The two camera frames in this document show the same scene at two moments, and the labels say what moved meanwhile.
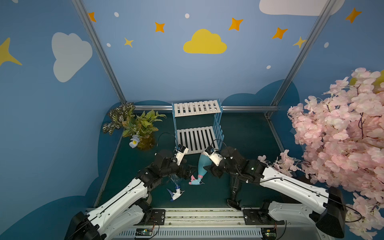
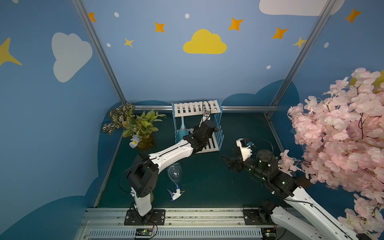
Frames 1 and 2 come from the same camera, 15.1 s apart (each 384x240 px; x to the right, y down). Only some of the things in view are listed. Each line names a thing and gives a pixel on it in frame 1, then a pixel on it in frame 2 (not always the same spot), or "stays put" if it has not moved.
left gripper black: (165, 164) -> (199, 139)
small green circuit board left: (144, 232) stays put
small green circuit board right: (269, 233) stays put
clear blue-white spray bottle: (174, 195) stays put
